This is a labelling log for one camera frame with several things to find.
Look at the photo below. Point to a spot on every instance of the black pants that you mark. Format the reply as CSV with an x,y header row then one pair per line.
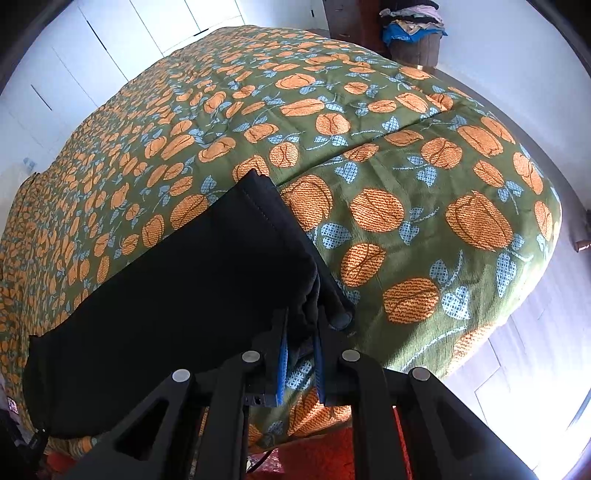
x,y
184,300

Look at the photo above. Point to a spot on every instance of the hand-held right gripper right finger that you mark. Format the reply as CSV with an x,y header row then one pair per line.
x,y
319,369

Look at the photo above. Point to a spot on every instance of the brown basket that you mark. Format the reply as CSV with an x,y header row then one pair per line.
x,y
415,50

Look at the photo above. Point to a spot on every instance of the small brown object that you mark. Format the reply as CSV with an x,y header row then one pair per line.
x,y
582,246

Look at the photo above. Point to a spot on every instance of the dark wooden cabinet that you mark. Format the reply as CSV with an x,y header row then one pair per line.
x,y
351,21

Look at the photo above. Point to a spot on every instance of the orange knitted garment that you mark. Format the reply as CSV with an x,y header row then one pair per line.
x,y
314,457

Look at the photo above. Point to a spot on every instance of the green orange floral bedspread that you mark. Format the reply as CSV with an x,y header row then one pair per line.
x,y
415,138

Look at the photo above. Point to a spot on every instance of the pile of clothes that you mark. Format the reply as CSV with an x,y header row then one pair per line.
x,y
413,18

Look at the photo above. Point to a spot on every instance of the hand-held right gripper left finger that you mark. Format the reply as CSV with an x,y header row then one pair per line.
x,y
280,369

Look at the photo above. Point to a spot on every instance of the white wardrobe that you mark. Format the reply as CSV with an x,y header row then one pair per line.
x,y
115,37

